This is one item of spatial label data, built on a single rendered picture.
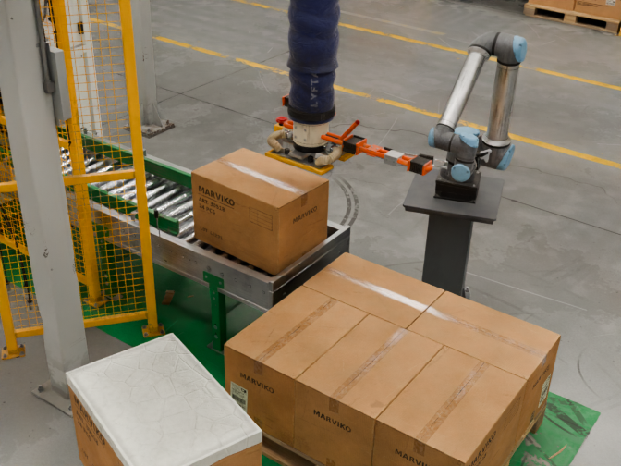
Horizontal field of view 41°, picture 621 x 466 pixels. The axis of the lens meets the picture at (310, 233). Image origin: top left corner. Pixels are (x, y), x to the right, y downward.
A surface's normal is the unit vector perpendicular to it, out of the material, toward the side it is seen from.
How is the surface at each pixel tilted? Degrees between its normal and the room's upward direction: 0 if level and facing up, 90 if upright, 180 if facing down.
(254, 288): 90
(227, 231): 90
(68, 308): 90
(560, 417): 0
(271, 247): 90
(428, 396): 0
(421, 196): 0
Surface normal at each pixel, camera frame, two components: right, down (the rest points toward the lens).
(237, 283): -0.58, 0.40
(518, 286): 0.03, -0.86
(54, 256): 0.81, 0.30
